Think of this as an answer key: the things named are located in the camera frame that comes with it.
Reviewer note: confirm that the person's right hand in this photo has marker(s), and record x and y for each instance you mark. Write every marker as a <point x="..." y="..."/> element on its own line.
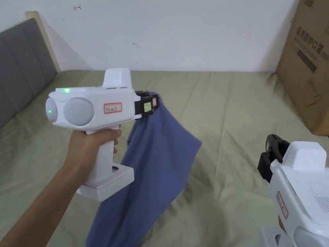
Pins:
<point x="282" y="224"/>

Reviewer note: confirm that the bed with pale green sheet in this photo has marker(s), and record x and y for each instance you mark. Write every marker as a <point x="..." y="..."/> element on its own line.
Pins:
<point x="226" y="108"/>

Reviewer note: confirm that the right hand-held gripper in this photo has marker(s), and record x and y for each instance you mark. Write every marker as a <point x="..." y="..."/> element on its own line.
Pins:
<point x="305" y="185"/>

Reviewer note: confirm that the brown cardboard carton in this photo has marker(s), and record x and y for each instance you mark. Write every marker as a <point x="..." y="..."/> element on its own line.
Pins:
<point x="305" y="64"/>

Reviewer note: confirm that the person's left forearm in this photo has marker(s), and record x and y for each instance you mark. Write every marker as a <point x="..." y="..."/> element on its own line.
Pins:
<point x="43" y="208"/>

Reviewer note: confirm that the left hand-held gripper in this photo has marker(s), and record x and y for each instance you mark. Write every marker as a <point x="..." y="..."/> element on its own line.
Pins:
<point x="102" y="103"/>

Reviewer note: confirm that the dark blue garment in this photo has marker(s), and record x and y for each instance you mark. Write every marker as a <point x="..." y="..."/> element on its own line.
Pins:
<point x="156" y="164"/>

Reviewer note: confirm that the person's left hand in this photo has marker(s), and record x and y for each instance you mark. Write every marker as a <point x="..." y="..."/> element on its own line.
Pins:
<point x="82" y="149"/>

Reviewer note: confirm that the grey padded headboard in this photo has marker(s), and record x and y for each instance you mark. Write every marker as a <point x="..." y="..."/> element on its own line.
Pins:
<point x="23" y="67"/>

